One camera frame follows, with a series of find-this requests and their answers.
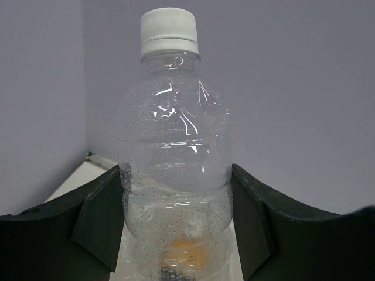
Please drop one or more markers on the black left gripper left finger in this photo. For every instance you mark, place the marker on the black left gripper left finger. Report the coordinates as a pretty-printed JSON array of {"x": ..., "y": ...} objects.
[{"x": 75, "y": 236}]

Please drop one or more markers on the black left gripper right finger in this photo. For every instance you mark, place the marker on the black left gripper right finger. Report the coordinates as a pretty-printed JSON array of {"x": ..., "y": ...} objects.
[{"x": 279, "y": 238}]

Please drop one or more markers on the clear bottle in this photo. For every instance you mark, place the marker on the clear bottle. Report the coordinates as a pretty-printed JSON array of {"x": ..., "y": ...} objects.
[{"x": 173, "y": 140}]

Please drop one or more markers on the orange juice bottle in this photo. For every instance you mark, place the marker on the orange juice bottle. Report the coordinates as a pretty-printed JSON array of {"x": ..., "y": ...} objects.
[{"x": 184, "y": 259}]

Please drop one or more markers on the white octagonal plastic bin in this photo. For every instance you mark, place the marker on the white octagonal plastic bin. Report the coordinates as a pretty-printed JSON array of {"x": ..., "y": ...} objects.
[{"x": 136, "y": 262}]

